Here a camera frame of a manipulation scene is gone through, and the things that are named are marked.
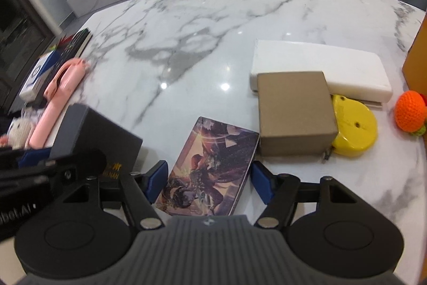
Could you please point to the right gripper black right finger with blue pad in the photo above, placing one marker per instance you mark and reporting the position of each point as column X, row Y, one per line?
column 326, row 225

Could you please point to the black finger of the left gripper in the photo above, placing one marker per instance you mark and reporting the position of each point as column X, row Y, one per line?
column 80, row 165

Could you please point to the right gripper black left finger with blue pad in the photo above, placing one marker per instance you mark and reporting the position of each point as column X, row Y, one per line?
column 92, row 225

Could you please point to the black gift box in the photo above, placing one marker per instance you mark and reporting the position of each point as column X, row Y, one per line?
column 83, row 128

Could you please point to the illustrated anime card box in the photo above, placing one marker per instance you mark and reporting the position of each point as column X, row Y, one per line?
column 210, row 172

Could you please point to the brown cardboard box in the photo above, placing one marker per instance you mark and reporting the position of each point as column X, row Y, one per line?
column 296, row 115

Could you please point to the white rectangular box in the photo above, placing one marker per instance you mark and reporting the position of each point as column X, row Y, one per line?
column 355, row 74

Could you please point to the pink selfie stick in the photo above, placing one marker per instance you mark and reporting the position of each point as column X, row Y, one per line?
column 57, row 94

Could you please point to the yellow tape measure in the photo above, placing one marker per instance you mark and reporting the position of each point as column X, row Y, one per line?
column 357, row 128

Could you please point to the white blue card box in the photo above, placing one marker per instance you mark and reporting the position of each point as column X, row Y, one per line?
column 38, row 75

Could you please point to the black book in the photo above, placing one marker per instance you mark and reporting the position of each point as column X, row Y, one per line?
column 74, row 46

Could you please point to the orange crocheted ball toy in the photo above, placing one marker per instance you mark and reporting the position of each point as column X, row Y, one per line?
column 410, row 113

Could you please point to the orange storage box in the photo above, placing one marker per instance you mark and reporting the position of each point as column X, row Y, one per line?
column 414, row 68

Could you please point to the small bunny plush keychain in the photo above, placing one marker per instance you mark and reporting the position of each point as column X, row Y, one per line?
column 18, row 134

